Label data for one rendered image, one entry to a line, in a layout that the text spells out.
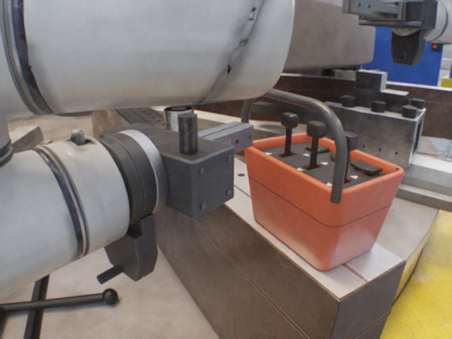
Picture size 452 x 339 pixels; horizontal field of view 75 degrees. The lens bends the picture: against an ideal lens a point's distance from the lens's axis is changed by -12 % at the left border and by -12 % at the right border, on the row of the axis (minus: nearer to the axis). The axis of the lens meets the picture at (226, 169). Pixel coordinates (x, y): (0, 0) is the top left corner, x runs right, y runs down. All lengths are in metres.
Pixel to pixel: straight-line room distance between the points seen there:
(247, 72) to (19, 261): 0.16
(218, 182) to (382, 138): 1.29
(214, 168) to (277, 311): 0.32
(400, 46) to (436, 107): 2.12
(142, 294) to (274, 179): 0.62
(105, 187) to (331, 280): 0.30
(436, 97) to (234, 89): 2.64
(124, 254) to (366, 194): 0.27
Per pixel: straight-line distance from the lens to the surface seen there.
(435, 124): 2.82
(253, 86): 0.17
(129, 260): 0.30
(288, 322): 0.52
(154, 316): 0.90
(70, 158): 0.23
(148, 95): 0.16
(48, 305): 0.97
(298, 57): 1.26
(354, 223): 0.42
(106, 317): 0.93
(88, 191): 0.22
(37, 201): 0.21
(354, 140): 0.40
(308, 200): 0.40
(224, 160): 0.27
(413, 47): 0.67
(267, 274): 0.52
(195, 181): 0.25
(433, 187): 1.63
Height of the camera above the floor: 0.96
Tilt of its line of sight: 22 degrees down
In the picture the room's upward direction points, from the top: straight up
